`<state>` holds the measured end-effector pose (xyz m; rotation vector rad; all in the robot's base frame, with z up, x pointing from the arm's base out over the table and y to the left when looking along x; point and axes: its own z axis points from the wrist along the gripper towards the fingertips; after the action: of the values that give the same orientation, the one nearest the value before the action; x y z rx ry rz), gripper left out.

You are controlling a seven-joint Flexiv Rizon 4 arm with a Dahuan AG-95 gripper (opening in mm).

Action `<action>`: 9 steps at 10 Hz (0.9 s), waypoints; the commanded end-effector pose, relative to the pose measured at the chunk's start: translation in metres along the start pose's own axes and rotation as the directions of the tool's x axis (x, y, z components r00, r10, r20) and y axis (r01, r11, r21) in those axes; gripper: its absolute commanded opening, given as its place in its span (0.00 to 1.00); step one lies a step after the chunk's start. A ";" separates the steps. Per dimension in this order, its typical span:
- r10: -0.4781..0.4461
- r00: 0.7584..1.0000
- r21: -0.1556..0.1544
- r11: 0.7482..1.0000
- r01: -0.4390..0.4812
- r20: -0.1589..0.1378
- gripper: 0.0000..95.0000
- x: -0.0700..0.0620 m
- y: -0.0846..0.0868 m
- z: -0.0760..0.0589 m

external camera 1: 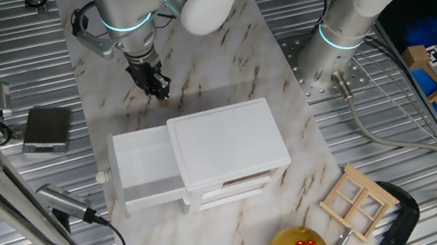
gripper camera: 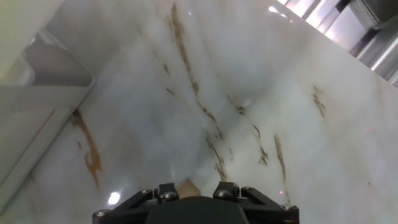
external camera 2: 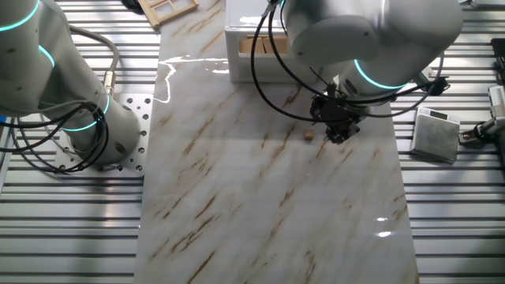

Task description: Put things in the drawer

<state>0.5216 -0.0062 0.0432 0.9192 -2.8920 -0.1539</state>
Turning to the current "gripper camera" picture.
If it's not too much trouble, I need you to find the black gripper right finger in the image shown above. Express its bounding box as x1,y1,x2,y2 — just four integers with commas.
213,181,300,224

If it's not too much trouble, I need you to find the white mini cabinet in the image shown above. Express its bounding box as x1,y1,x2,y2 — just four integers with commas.
0,83,96,214

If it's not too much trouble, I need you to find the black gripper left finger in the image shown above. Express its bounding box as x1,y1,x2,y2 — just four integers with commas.
92,182,180,224

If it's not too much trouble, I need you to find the marble pattern board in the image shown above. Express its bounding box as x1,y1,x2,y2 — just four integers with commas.
0,0,398,224

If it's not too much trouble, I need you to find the small wooden cube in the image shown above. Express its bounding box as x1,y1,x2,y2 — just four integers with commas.
176,178,202,200

